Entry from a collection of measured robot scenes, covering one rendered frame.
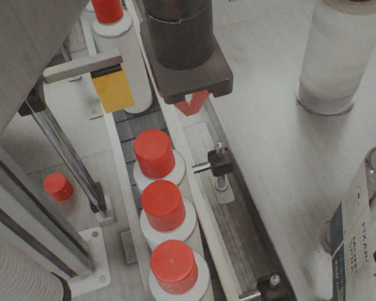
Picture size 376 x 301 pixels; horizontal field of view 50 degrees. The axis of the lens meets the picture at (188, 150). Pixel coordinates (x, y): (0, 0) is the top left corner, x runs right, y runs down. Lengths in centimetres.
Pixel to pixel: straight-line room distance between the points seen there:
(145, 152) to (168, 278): 11
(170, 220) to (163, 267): 4
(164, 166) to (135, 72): 24
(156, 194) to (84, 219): 31
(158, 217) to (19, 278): 12
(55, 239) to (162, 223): 17
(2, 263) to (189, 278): 14
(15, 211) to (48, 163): 30
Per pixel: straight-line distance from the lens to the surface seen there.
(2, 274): 24
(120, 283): 58
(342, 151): 60
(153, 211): 32
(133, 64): 56
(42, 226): 44
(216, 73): 37
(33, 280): 27
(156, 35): 35
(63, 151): 40
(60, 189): 63
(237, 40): 73
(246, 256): 57
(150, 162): 35
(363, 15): 51
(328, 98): 61
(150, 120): 63
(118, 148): 51
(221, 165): 53
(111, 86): 38
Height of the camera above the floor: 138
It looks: 58 degrees down
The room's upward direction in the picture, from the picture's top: 10 degrees counter-clockwise
